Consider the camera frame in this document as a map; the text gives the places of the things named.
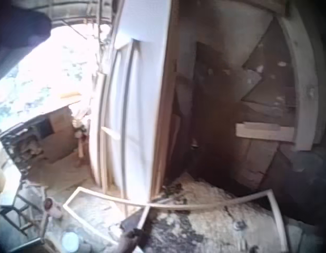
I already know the white round lid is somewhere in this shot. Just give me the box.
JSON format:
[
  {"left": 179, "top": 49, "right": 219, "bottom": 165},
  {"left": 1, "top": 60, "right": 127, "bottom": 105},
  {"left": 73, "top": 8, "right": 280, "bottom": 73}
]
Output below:
[{"left": 61, "top": 231, "right": 80, "bottom": 251}]

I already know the stack of leaning plywood sheets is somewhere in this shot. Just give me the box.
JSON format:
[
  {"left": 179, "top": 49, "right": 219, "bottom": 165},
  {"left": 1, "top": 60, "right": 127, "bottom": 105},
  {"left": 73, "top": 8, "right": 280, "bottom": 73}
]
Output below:
[{"left": 171, "top": 15, "right": 298, "bottom": 190}]

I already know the white curved wooden post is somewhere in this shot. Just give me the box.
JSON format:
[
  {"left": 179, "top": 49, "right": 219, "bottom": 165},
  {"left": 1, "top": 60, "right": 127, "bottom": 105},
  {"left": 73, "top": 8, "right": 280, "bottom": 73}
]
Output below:
[{"left": 278, "top": 15, "right": 314, "bottom": 151}]

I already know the dark metal machine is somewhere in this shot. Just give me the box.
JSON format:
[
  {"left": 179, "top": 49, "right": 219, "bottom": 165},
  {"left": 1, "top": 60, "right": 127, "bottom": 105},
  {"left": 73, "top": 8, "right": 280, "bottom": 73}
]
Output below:
[{"left": 0, "top": 121, "right": 44, "bottom": 180}]

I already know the person's left hand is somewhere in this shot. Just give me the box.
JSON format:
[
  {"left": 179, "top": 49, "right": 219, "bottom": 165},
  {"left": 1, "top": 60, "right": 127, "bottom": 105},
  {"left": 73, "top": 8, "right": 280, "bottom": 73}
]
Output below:
[{"left": 117, "top": 228, "right": 145, "bottom": 253}]

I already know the pale wooden plank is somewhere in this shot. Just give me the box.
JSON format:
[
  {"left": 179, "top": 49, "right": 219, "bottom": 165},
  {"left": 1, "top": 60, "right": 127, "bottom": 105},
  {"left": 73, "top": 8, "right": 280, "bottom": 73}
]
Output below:
[{"left": 235, "top": 122, "right": 295, "bottom": 142}]

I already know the dark flat block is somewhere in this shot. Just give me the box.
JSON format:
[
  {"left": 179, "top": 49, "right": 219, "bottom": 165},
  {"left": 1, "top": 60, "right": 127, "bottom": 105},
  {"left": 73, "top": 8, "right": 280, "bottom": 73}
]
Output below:
[{"left": 120, "top": 213, "right": 143, "bottom": 230}]

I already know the metal stool frame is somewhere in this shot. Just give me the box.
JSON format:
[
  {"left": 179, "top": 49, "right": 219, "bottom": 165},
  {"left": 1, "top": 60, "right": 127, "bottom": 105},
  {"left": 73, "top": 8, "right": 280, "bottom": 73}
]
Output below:
[{"left": 0, "top": 183, "right": 49, "bottom": 238}]

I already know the white wooden window frame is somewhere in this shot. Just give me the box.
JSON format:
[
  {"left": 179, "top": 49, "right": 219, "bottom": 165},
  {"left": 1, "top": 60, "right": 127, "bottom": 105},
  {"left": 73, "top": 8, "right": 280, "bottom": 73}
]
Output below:
[{"left": 63, "top": 186, "right": 289, "bottom": 253}]

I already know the wooden cabinet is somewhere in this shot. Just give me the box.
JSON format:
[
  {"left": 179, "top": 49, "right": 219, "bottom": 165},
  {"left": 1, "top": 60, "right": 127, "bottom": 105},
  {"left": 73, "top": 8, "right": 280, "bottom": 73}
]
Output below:
[{"left": 33, "top": 91, "right": 86, "bottom": 166}]

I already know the white bottle with red cap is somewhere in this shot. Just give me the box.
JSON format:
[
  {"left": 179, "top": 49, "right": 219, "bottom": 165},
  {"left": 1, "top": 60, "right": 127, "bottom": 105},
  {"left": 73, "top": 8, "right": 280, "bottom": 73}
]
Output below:
[{"left": 44, "top": 197, "right": 64, "bottom": 219}]

